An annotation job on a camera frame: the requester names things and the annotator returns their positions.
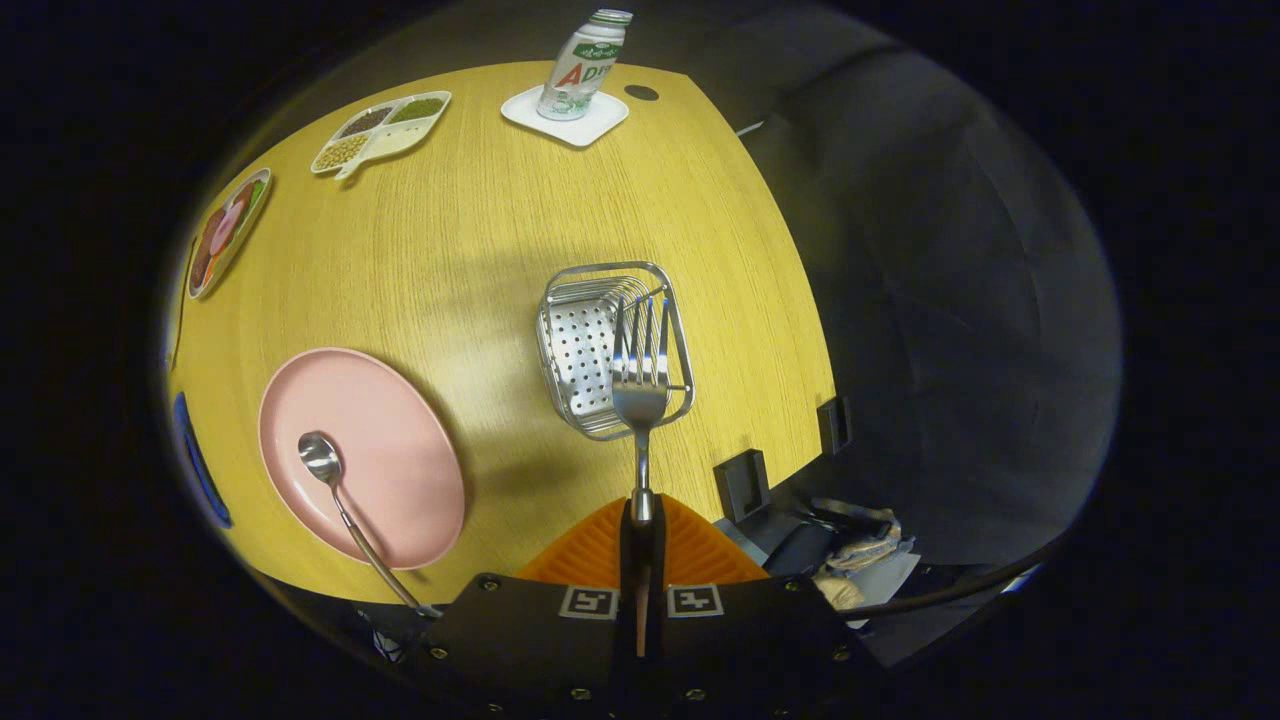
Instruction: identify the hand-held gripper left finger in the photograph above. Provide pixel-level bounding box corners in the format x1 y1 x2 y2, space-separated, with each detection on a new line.
400 497 642 720

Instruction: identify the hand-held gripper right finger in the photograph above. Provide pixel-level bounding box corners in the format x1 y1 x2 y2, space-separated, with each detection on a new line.
640 495 883 720

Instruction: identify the metal fork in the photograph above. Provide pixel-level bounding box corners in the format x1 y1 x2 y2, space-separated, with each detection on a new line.
611 293 671 656

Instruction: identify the metal spoon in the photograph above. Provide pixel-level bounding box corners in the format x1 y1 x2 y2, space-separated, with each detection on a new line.
298 431 441 619

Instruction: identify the black table clamp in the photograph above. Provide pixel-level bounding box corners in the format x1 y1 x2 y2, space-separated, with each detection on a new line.
817 396 853 456
713 449 773 524

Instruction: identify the metal cutlery drainer basket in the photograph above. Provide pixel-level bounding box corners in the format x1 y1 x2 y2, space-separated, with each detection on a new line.
536 261 696 442

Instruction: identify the beige crumpled item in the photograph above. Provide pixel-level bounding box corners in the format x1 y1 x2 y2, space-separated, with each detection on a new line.
810 497 921 611

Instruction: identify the pink round plate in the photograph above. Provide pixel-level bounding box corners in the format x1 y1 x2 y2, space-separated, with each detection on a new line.
258 347 467 571

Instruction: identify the white square coaster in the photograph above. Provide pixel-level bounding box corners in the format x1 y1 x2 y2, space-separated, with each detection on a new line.
500 84 631 149

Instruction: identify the blue cloth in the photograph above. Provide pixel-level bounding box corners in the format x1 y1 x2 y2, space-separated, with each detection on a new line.
173 392 234 531

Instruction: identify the white divided bean dish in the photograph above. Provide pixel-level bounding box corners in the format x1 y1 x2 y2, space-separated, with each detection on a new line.
310 91 453 181

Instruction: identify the white drink bottle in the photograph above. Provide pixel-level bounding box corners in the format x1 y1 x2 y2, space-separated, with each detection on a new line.
536 8 634 122

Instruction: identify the oval food plate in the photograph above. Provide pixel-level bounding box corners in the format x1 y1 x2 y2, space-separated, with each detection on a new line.
187 167 273 301

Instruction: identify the pink ham slice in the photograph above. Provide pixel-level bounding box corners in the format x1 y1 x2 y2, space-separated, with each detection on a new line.
208 200 247 257

